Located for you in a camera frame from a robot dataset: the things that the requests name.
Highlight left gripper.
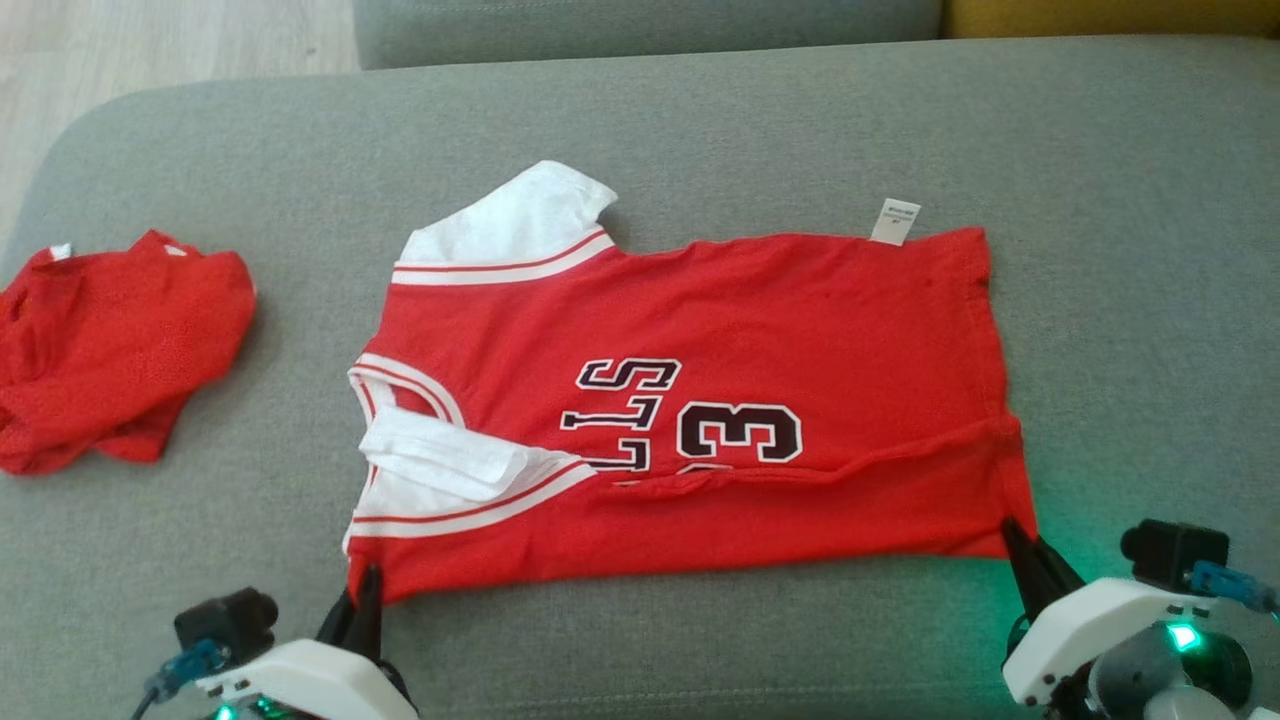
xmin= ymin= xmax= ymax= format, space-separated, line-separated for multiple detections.
xmin=195 ymin=564 xmax=422 ymax=720

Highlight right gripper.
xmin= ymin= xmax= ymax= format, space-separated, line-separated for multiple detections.
xmin=1002 ymin=516 xmax=1217 ymax=713

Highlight red mesh shorts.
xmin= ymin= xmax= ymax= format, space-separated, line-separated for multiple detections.
xmin=0 ymin=229 xmax=258 ymax=477

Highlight red jersey with white sleeves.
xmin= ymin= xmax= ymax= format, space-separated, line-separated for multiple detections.
xmin=343 ymin=160 xmax=1041 ymax=606

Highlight yellow sofa backrest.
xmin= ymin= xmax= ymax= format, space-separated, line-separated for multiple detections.
xmin=944 ymin=0 xmax=1280 ymax=40

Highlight large grey sofa chaise seat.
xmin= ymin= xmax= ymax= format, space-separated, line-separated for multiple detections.
xmin=0 ymin=35 xmax=1280 ymax=720

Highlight grey sofa seat cushion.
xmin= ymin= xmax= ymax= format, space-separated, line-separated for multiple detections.
xmin=352 ymin=0 xmax=947 ymax=70

